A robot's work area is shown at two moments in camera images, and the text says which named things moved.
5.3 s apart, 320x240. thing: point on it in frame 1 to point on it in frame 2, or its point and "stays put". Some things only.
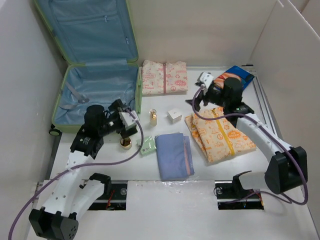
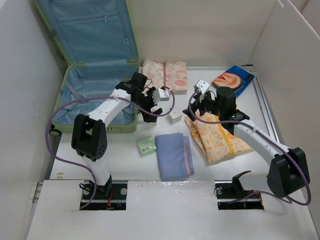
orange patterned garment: x=217 y=138 stays put
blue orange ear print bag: x=234 y=71 stays put
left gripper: x=116 y=108 to x=149 y=118
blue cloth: x=175 y=156 stays put
